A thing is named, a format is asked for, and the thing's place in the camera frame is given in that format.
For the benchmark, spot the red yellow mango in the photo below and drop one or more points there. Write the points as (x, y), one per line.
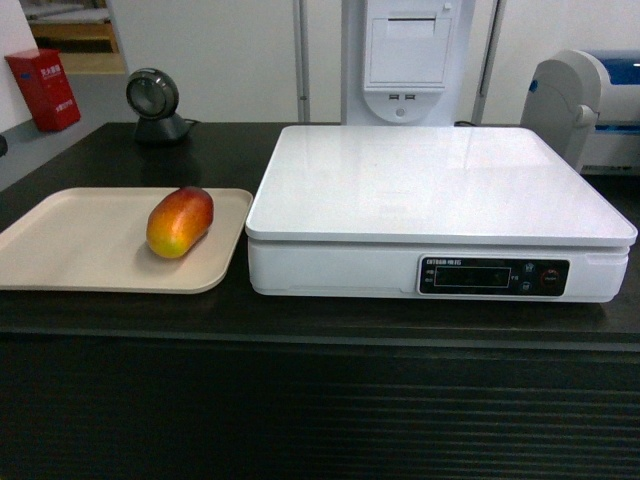
(179, 221)

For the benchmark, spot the white checkout scale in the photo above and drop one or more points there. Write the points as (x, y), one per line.
(472, 213)

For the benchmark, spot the black checkout counter cabinet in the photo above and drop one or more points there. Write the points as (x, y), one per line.
(229, 384)

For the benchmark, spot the white receipt printer kiosk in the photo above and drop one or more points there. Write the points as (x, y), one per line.
(403, 62)

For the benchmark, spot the black round barcode scanner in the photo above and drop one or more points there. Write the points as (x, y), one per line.
(154, 97)

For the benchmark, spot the beige plastic tray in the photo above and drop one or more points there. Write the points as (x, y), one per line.
(94, 239)

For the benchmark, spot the grey white label printer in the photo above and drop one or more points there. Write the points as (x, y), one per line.
(585, 106)

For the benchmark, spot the wooden pallet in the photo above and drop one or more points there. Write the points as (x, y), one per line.
(82, 31)

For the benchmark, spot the red fire extinguisher box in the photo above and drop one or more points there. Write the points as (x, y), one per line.
(42, 80)

